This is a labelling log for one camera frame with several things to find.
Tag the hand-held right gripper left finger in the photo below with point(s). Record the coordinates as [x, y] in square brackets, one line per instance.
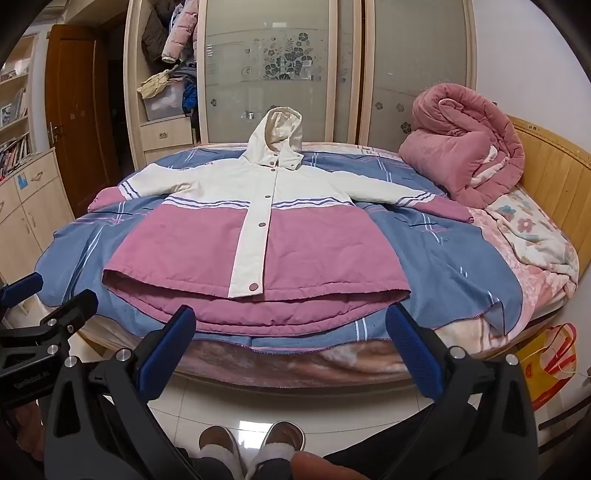
[168, 355]

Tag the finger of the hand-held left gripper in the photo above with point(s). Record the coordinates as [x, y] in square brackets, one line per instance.
[69, 309]
[21, 286]

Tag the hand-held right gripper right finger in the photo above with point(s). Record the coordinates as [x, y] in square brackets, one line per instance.
[415, 350]

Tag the pink and white hooded jacket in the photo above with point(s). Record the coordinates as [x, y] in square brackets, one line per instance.
[184, 249]

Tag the grey clothes pile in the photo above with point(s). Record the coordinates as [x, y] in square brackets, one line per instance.
[184, 74]

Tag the light wooden cabinet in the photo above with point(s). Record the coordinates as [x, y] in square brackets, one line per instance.
[32, 217]

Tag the person's left slipper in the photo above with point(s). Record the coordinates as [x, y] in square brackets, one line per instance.
[217, 436]

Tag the person's slipper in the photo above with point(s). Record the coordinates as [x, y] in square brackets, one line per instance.
[284, 434]
[217, 436]

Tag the blue plaid bed sheet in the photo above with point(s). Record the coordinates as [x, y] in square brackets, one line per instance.
[438, 258]

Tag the blue sticker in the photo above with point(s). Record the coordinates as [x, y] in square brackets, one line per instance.
[21, 180]

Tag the pink fleece blanket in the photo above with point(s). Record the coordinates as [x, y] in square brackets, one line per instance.
[277, 362]

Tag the person's left leg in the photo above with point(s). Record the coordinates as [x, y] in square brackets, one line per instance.
[221, 464]

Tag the yellow and red shopping bag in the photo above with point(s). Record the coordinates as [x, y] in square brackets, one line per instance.
[549, 364]

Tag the person's right slipper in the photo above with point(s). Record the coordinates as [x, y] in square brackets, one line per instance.
[284, 434]

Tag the cream floral blanket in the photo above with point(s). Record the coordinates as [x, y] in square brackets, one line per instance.
[535, 230]

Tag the wooden bookshelf with books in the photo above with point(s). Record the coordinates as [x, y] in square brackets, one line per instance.
[14, 115]

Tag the brown wooden door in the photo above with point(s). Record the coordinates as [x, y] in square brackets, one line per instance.
[78, 115]

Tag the beige wardrobe drawer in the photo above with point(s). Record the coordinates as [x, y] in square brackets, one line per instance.
[166, 134]

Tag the beige wooden wardrobe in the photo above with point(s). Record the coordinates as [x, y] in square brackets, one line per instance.
[134, 115]

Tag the rolled pink quilt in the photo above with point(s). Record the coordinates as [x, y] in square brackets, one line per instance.
[452, 147]

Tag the translucent plastic storage box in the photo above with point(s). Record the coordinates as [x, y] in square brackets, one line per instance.
[159, 106]

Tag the wooden bed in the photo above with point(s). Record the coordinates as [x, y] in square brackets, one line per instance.
[545, 157]

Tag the yellow crumpled cloth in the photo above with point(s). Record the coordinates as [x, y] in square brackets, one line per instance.
[154, 85]

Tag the blue garment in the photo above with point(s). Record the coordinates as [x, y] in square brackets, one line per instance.
[189, 99]

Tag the dark hanging coat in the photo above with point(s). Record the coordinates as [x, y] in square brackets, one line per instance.
[152, 41]

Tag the pink down jacket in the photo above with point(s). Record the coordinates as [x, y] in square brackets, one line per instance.
[178, 37]

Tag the frosted wardrobe door small flowers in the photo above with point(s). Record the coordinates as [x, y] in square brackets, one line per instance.
[415, 46]

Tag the frosted wardrobe door large floral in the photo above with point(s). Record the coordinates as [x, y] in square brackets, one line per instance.
[277, 55]

